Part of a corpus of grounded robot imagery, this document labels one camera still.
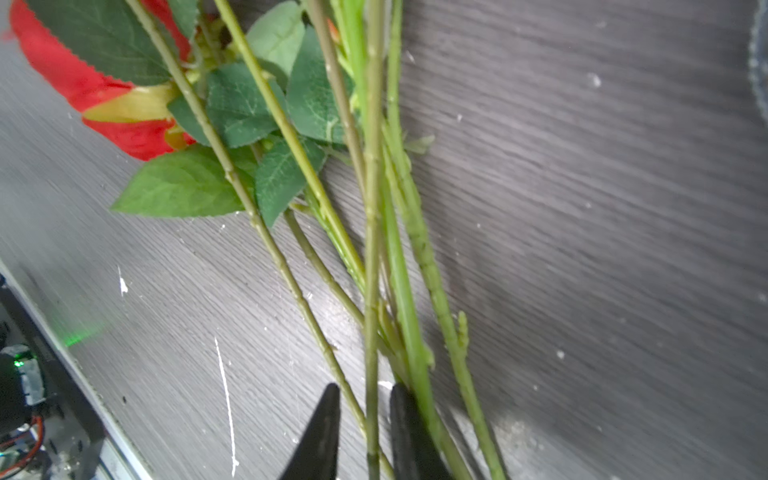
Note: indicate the white rose stem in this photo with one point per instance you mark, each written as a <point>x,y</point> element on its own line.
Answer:
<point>375,38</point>

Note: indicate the mixed artificial flower bouquet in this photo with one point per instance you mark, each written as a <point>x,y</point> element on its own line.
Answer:
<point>268,120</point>

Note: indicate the aluminium front rail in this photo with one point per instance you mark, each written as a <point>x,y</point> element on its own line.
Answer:
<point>53,425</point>

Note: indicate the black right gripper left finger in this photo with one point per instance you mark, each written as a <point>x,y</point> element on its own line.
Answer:
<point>316,455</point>

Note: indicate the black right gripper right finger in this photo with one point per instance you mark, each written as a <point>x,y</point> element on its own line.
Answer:
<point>415,456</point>

